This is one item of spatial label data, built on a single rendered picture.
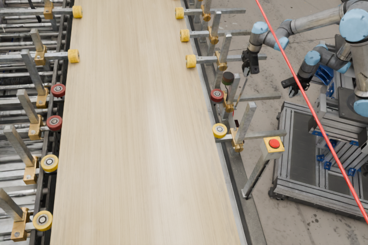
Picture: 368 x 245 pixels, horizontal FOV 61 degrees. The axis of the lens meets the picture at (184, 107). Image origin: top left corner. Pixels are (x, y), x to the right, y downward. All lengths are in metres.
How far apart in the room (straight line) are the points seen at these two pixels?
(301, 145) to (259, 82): 0.90
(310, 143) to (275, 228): 0.74
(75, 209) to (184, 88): 0.89
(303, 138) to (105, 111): 1.65
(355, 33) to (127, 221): 1.24
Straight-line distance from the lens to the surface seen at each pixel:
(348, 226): 2.80
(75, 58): 2.02
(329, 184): 2.62
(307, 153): 2.68
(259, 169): 1.50
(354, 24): 1.47
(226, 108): 1.88
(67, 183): 1.59
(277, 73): 3.47
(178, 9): 2.34
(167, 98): 1.82
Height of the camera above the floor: 2.30
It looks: 52 degrees down
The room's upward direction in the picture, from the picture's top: 7 degrees clockwise
